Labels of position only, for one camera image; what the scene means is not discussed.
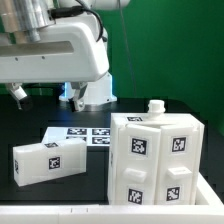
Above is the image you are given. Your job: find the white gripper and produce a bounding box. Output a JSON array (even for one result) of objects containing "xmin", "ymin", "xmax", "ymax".
[{"xmin": 0, "ymin": 14, "xmax": 109, "ymax": 112}]

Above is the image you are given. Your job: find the white cabinet door block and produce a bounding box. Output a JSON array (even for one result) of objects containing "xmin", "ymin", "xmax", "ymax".
[{"xmin": 13, "ymin": 138, "xmax": 87, "ymax": 187}]

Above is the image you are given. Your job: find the white cabinet door panel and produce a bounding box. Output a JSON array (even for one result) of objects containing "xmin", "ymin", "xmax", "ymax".
[
  {"xmin": 115, "ymin": 125, "xmax": 161, "ymax": 205},
  {"xmin": 155, "ymin": 125, "xmax": 195, "ymax": 205}
]

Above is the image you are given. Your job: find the white cabinet body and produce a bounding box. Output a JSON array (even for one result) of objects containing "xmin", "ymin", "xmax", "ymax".
[{"xmin": 107, "ymin": 100, "xmax": 204, "ymax": 205}]

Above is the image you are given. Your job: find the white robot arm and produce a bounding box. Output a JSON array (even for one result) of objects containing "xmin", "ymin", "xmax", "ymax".
[{"xmin": 0, "ymin": 0, "xmax": 130, "ymax": 111}]

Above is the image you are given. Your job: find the white marker sheet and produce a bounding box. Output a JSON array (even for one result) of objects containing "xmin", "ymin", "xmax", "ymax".
[{"xmin": 42, "ymin": 127, "xmax": 110, "ymax": 147}]

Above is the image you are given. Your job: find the white L-shaped workspace border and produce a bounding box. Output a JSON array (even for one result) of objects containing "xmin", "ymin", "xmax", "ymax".
[{"xmin": 0, "ymin": 176, "xmax": 224, "ymax": 224}]

